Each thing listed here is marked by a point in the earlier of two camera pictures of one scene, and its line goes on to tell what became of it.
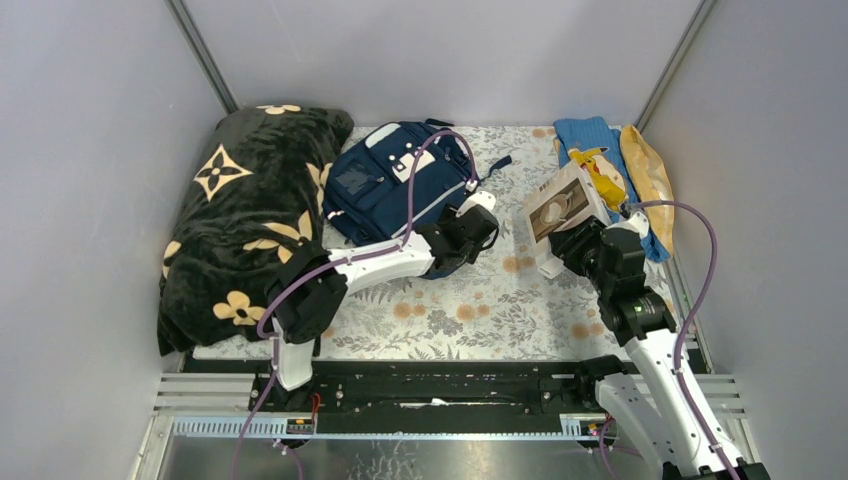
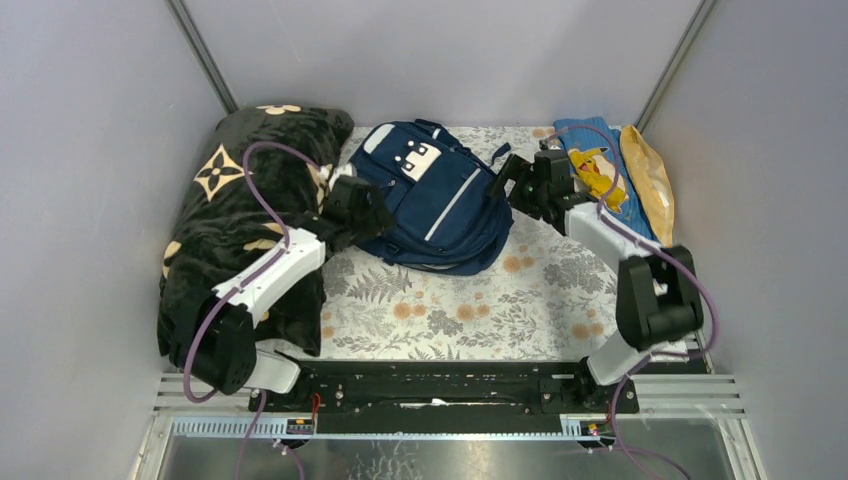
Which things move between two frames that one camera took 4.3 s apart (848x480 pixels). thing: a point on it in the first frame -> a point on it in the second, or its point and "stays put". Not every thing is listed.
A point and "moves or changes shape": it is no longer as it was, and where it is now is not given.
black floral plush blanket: (260, 195) stays put
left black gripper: (473, 234) -> (370, 216)
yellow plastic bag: (653, 182) stays put
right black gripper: (572, 240) -> (513, 170)
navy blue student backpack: (389, 179) moves or changes shape
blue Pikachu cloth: (598, 151) stays put
